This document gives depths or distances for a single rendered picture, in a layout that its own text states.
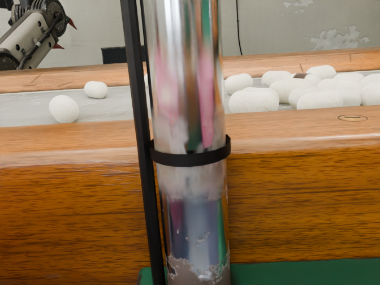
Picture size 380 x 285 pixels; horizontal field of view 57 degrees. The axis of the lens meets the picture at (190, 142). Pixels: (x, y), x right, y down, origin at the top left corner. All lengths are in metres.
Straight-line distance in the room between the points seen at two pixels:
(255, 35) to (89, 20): 1.10
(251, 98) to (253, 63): 0.25
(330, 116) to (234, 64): 0.34
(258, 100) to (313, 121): 0.10
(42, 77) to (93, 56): 1.97
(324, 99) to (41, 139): 0.18
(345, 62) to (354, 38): 2.06
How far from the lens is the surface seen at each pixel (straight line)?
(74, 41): 2.54
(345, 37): 2.57
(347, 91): 0.28
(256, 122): 0.16
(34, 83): 0.54
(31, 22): 0.99
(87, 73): 0.52
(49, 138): 0.16
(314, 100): 0.26
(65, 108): 0.29
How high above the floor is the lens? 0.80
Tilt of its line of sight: 17 degrees down
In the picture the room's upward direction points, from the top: 4 degrees counter-clockwise
